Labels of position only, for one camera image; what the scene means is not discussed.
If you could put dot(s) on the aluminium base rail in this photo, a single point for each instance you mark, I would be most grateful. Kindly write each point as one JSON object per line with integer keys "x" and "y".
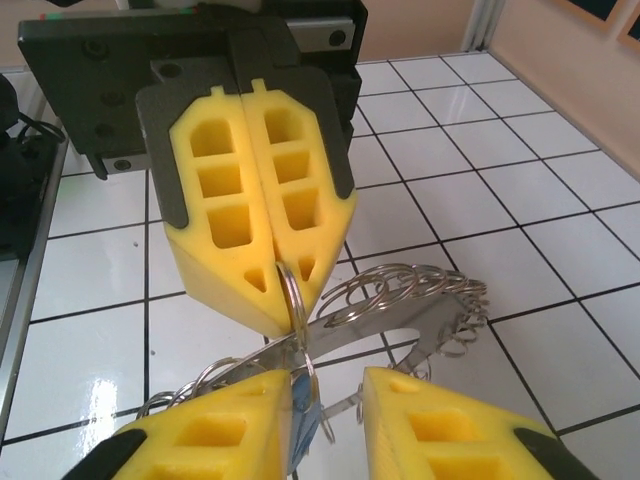
{"x": 20, "y": 350}

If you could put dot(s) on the round metal keyring disc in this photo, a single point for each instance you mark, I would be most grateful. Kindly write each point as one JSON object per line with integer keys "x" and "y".
{"x": 360, "y": 332}

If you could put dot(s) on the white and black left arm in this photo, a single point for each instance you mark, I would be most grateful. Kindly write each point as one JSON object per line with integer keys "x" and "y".
{"x": 20, "y": 150}

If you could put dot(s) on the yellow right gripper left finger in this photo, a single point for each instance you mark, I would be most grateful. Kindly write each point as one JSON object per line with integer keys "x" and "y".
{"x": 200, "y": 440}

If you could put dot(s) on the blue key tag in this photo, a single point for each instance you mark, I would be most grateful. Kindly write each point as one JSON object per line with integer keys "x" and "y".
{"x": 302, "y": 400}

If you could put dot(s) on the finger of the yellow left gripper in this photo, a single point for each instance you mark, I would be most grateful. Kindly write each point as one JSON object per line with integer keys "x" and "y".
{"x": 300, "y": 165}
{"x": 220, "y": 175}

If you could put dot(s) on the aluminium corner post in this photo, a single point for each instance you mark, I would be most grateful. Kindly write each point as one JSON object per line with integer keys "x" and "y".
{"x": 477, "y": 25}

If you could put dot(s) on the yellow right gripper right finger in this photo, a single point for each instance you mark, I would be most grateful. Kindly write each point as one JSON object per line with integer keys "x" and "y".
{"x": 450, "y": 440}

